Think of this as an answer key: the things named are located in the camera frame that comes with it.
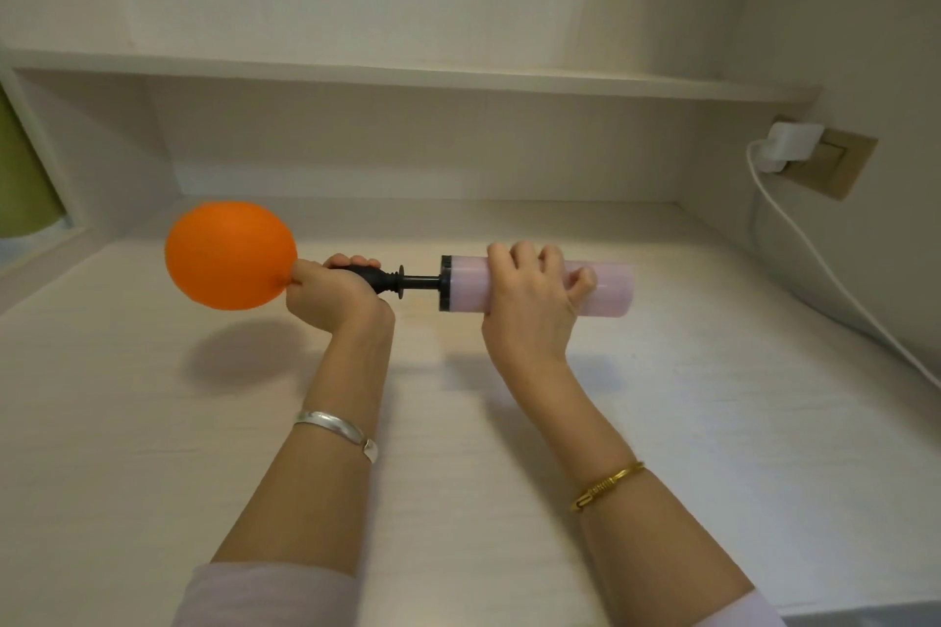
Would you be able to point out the orange balloon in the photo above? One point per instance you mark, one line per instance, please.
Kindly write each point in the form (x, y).
(228, 255)

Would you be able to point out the person's right hand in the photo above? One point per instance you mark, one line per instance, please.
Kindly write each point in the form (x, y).
(529, 314)

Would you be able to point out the green and white curtain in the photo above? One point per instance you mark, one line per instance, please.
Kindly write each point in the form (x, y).
(22, 186)

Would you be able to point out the beige wall socket plate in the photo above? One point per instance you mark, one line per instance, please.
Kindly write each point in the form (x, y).
(849, 163)

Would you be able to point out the pale pink sleeve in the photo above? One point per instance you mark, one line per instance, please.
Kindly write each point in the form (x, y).
(272, 601)
(746, 612)

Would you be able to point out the person's right forearm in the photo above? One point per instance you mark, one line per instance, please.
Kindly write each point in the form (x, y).
(647, 546)

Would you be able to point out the person's left forearm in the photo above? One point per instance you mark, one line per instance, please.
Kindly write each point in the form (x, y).
(309, 509)

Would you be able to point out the cream wooden shelf board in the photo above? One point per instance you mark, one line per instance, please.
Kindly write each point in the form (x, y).
(404, 74)

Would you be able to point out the pink black balloon pump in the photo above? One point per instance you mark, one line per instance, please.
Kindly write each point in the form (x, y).
(463, 285)

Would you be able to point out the pale pink left sleeve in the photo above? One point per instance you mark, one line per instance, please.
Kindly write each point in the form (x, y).
(272, 601)

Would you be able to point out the white power adapter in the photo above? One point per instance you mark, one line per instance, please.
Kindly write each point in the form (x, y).
(790, 140)

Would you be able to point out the pale pink right sleeve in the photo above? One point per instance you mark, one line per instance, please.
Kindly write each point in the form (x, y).
(746, 612)

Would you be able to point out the person's left hand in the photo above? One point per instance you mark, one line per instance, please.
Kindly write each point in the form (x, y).
(334, 299)

